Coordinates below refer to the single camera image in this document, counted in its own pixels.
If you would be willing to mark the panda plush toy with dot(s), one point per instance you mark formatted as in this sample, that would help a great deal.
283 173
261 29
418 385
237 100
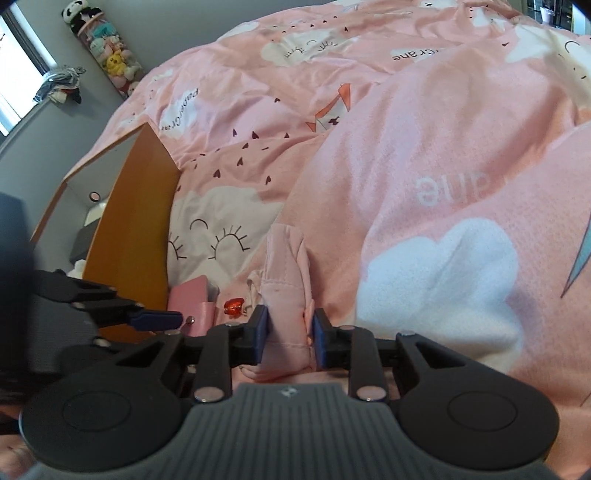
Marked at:
75 14

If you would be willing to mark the white fluffy toy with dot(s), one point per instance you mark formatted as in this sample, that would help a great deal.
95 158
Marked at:
77 268

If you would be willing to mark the pink cloth garment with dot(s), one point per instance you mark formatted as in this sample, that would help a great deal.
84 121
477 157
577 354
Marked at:
281 295

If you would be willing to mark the clear tube of plush toys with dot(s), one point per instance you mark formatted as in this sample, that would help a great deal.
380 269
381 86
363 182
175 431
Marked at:
111 57

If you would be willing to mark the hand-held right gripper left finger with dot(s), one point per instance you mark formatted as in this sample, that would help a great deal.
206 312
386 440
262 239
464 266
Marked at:
261 332

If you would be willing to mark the window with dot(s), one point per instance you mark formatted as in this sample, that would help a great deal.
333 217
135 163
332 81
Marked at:
21 69

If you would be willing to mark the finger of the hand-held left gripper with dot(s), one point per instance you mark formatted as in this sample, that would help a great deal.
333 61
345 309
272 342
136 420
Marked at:
101 350
159 319

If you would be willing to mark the orange wooden bed board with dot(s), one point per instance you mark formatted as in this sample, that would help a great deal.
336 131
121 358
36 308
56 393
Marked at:
134 221

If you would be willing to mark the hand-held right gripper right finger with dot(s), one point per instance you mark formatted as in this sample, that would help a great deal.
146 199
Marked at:
319 339

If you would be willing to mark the pink printed bed sheet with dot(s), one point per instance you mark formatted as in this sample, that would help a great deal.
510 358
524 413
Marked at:
277 92

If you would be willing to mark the red heart bead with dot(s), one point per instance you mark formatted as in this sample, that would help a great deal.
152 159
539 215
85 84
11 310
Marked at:
233 308

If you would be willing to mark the pile of clothes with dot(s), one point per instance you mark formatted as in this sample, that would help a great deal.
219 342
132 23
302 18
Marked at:
60 83

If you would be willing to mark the dark shelf unit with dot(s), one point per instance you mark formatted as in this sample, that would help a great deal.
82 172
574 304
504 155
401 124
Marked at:
549 14

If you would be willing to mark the grey window sill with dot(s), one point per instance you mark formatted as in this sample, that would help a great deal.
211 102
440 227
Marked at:
18 129

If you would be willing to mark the pink box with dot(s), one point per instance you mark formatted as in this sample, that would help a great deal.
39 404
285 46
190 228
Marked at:
191 297

